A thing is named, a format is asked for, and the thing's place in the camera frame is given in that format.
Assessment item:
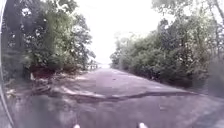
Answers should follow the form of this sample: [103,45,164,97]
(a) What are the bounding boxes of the grey asphalt road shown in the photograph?
[0,67,224,128]

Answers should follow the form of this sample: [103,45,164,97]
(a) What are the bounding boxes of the row of green trees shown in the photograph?
[0,0,98,83]
[109,0,224,98]

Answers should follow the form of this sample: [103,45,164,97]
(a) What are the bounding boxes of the leaf-strewn dirt verge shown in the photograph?
[3,68,98,101]

